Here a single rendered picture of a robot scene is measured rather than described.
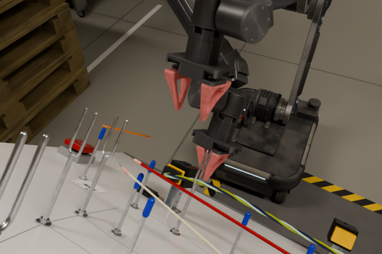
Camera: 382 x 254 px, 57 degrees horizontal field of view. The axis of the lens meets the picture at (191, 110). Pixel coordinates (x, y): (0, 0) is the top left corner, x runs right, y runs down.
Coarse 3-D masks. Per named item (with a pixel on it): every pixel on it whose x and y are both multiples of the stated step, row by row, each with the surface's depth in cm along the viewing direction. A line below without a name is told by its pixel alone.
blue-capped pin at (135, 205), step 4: (152, 160) 60; (152, 164) 59; (152, 168) 59; (148, 172) 59; (148, 176) 59; (144, 180) 59; (144, 184) 59; (140, 192) 59; (136, 200) 59; (132, 204) 59; (136, 204) 59; (136, 208) 59
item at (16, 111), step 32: (0, 0) 177; (32, 0) 217; (64, 0) 216; (0, 32) 186; (32, 32) 221; (64, 32) 221; (0, 64) 193; (32, 64) 221; (64, 64) 239; (0, 96) 195; (32, 96) 224; (64, 96) 249; (0, 128) 203; (32, 128) 226
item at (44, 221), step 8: (80, 120) 41; (88, 128) 40; (88, 136) 40; (72, 144) 41; (80, 152) 40; (72, 160) 41; (64, 168) 40; (64, 176) 40; (56, 192) 40; (48, 208) 40; (40, 216) 41; (48, 216) 41; (40, 224) 40; (48, 224) 40
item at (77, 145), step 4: (68, 140) 73; (76, 140) 75; (80, 140) 77; (68, 144) 73; (76, 144) 72; (80, 144) 73; (88, 144) 76; (72, 148) 74; (76, 148) 72; (84, 148) 72; (88, 148) 73; (92, 148) 75; (84, 152) 73; (88, 152) 74; (92, 152) 75
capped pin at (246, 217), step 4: (248, 212) 51; (244, 216) 51; (248, 216) 50; (244, 220) 50; (244, 224) 50; (240, 228) 51; (240, 232) 50; (236, 240) 50; (236, 244) 50; (232, 248) 50; (232, 252) 50
